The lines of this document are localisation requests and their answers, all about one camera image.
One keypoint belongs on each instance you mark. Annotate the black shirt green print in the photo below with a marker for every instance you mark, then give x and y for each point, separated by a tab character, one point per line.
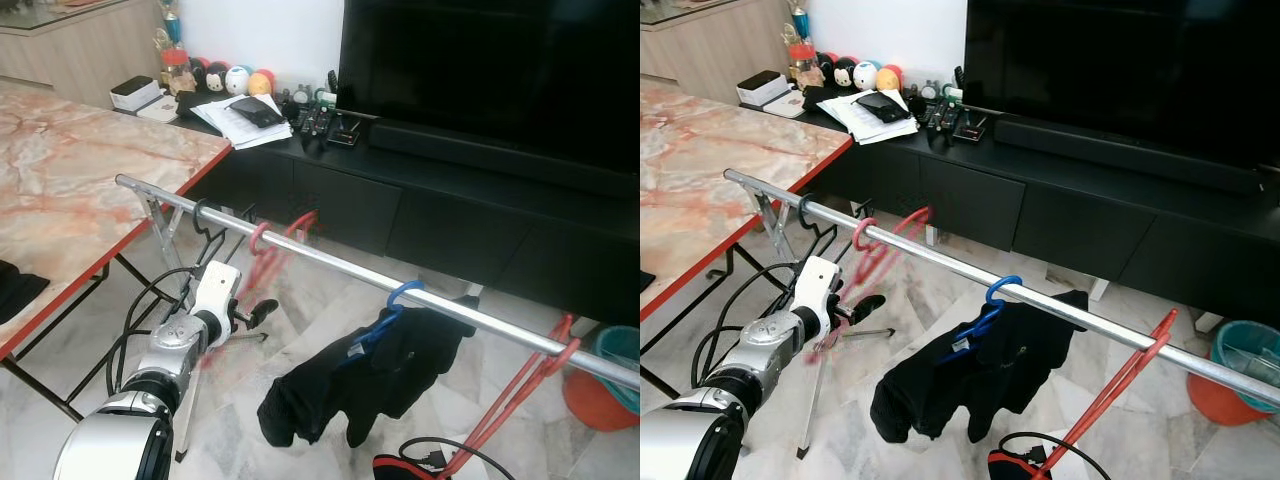
340	395
950	390

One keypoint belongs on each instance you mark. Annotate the orange round toy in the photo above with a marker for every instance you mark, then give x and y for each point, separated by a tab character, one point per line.
262	82
890	78

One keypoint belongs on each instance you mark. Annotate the black soundbar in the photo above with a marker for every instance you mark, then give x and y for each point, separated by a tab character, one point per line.
480	152
1110	150

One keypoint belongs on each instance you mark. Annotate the black remote control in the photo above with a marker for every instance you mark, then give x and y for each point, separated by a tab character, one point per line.
312	120
940	116

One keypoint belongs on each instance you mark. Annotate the red plastic hanger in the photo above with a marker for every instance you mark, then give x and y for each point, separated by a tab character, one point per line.
875	260
518	386
265	265
1120	383

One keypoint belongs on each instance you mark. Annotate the white round toy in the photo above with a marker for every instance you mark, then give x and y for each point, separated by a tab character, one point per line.
238	80
866	76

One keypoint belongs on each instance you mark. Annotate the plain black garment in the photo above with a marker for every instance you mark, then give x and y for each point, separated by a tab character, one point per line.
20	295

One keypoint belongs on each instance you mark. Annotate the light wooden cabinet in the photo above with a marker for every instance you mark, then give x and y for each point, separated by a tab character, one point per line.
700	45
60	55

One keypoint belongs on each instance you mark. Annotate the black mouse toy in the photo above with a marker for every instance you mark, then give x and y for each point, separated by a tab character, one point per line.
838	72
212	77

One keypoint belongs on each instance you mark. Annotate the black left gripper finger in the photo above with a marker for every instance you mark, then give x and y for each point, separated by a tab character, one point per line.
265	310
870	306

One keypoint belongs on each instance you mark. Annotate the black leather wallet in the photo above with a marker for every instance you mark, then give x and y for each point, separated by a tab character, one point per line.
257	112
885	107

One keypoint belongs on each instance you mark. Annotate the gold blue trophy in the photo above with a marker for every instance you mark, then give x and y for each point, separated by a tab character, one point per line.
170	25
802	20

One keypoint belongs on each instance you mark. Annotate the white paper stack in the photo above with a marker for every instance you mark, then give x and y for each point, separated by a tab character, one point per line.
215	115
840	110

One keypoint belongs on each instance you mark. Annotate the red lid jar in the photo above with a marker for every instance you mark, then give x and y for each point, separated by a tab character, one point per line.
802	68
176	75

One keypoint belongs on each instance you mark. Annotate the black flat television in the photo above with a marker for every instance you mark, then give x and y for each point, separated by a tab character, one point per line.
1120	70
500	70

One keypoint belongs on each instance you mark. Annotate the black television cabinet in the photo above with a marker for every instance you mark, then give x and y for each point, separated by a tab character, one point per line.
1080	225
450	230

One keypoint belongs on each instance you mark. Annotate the orange bucket teal liner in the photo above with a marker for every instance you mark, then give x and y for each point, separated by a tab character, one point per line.
1215	400
590	405

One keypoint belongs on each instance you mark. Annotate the blue plastic hanger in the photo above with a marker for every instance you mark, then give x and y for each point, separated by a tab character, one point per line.
985	320
378	325

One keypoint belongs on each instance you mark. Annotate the small white box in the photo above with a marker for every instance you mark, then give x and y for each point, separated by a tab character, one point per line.
135	95
763	90

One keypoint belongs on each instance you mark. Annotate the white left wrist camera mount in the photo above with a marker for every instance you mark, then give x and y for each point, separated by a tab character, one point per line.
818	280
215	285

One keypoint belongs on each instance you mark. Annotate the marble top folding table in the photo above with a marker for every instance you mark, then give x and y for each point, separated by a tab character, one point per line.
720	150
90	160

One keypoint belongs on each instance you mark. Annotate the silver metal clothes rack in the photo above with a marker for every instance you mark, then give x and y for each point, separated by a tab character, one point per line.
1060	310
450	308

